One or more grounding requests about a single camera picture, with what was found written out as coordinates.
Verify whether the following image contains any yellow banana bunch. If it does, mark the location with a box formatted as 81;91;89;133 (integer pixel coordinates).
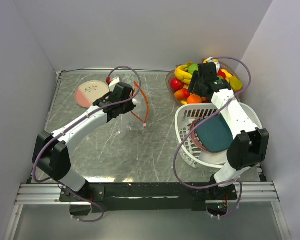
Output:
174;64;193;85

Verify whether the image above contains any clear brown fruit bowl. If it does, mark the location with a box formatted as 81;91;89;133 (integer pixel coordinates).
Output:
165;57;243;106

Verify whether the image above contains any pink plate in basket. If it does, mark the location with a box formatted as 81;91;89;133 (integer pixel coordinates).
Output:
189;117;209;152

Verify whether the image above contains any clear orange zip top bag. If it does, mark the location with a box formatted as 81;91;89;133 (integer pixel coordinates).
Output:
119;81;150;134

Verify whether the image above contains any teal plate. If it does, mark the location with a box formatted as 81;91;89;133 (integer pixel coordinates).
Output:
195;115;234;153

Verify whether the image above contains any orange fruit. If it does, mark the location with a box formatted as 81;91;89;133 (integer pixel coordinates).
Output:
186;94;203;104

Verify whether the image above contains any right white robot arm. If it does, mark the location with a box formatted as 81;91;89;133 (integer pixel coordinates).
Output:
188;62;270;199

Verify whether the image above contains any red apple front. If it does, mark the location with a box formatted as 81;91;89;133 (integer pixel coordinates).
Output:
170;78;185;92

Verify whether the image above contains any white plastic dish basket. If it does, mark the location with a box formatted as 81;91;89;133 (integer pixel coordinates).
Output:
174;101;263;170

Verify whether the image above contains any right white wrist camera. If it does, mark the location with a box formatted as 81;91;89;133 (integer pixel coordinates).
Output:
205;57;220;72

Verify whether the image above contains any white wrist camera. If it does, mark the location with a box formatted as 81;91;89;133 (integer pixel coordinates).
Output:
108;76;121;91
205;57;220;72

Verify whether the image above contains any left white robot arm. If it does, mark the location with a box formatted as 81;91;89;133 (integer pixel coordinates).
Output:
32;82;136;201

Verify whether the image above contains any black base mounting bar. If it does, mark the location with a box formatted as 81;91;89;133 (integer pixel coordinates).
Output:
59;182;238;213

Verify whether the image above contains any aluminium frame rail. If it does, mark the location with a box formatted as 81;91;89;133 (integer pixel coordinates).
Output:
14;182;280;205

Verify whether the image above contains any yellow lemon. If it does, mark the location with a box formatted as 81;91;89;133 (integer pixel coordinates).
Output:
202;57;219;64

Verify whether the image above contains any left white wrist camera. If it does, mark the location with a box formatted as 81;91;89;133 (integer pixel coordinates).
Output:
108;76;121;91

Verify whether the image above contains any pink and cream plate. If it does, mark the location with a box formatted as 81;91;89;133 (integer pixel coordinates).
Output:
74;80;110;108

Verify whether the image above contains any white plate in basket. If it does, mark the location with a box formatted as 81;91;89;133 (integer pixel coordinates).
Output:
198;150;227;166

